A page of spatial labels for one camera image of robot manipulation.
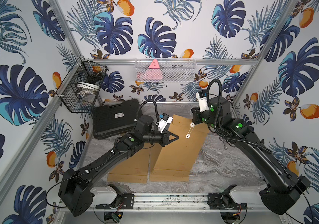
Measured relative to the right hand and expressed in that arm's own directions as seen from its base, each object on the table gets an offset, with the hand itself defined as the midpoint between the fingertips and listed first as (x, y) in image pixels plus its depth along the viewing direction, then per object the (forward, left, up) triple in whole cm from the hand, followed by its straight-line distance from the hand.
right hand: (192, 107), depth 70 cm
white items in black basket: (+21, +65, -7) cm, 68 cm away
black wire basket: (+35, +69, -1) cm, 77 cm away
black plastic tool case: (+15, +50, -27) cm, 58 cm away
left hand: (-12, +7, -7) cm, 16 cm away
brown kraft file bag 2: (-22, +15, -35) cm, 44 cm away
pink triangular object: (+32, +21, 0) cm, 39 cm away
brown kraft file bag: (-19, +32, -35) cm, 51 cm away
